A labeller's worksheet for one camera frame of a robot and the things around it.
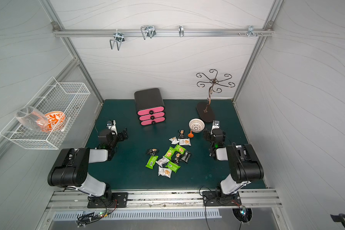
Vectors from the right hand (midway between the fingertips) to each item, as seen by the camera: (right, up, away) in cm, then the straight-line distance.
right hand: (215, 128), depth 95 cm
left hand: (-64, 0, -1) cm, 64 cm away
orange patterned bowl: (-84, +8, -29) cm, 89 cm away
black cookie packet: (-41, -14, -7) cm, 44 cm away
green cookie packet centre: (-30, -15, -6) cm, 34 cm away
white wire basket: (-88, +20, -15) cm, 91 cm away
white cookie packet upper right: (-21, -9, -1) cm, 23 cm away
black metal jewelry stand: (-4, +12, +16) cm, 20 cm away
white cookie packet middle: (-35, -19, -10) cm, 41 cm away
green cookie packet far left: (-41, -19, -11) cm, 46 cm away
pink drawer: (-43, +8, +2) cm, 44 cm away
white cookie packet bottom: (-33, -24, -13) cm, 43 cm away
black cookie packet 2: (-26, -16, -8) cm, 32 cm away
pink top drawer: (-43, +12, -2) cm, 45 cm away
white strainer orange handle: (-12, +1, +9) cm, 14 cm away
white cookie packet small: (-28, -8, -2) cm, 29 cm away
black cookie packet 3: (-20, -17, -7) cm, 27 cm away
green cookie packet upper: (-24, -13, -4) cm, 27 cm away
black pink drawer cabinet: (-44, +15, -2) cm, 46 cm away
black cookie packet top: (-23, -4, +3) cm, 23 cm away
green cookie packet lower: (-28, -21, -11) cm, 37 cm away
